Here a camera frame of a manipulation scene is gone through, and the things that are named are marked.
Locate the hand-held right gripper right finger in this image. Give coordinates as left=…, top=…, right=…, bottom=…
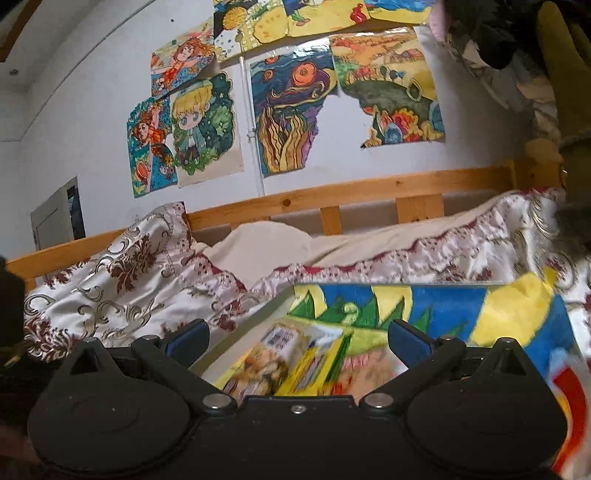
left=360, top=319, right=532, bottom=409

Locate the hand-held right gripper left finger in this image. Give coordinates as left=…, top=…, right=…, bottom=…
left=58, top=318, right=236, bottom=411

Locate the white box with drawing lining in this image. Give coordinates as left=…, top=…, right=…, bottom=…
left=189, top=272, right=591, bottom=480

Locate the clear mixed nut packet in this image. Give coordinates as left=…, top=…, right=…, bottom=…
left=222, top=320, right=345, bottom=400

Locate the yellow clear snack packet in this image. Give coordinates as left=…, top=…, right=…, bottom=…
left=277, top=332, right=356, bottom=398

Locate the printed satin blanket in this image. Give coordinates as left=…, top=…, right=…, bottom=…
left=18, top=187, right=591, bottom=361

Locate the grey cabinet door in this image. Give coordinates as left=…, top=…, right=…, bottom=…
left=30, top=176, right=86, bottom=252

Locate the cream pillow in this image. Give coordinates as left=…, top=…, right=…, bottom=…
left=191, top=198, right=522, bottom=289

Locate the tall orange haired girl poster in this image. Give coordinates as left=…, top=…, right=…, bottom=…
left=127, top=95, right=178, bottom=199

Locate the blond cartoon child poster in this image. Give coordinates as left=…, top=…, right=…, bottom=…
left=170, top=69, right=245, bottom=188

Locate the blue wavy sea poster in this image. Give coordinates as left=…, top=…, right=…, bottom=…
left=248, top=37, right=340, bottom=176

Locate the colourful landscape poster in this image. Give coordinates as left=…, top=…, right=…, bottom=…
left=330, top=25, right=448, bottom=148

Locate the grey floral cloth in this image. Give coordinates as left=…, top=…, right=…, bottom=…
left=445, top=28, right=561, bottom=139

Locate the small orange haired girl poster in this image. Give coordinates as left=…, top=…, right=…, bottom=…
left=150, top=28, right=218, bottom=97

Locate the olive hanging garment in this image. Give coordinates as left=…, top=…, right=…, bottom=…
left=526, top=0, right=591, bottom=185

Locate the yellow pineapple poster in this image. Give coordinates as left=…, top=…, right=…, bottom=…
left=212, top=0, right=289, bottom=63

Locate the dark hanging cloth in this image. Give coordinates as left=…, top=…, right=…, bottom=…
left=443, top=0, right=546, bottom=70

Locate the yellow pink poster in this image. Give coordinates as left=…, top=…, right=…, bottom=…
left=365, top=0, right=437, bottom=24

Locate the yellow blue cartoon poster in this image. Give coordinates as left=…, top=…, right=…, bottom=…
left=281, top=0, right=370, bottom=35

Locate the wooden bed frame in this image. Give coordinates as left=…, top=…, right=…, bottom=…
left=0, top=159, right=564, bottom=291

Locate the white wall pipe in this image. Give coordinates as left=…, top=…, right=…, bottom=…
left=239, top=55, right=266, bottom=197

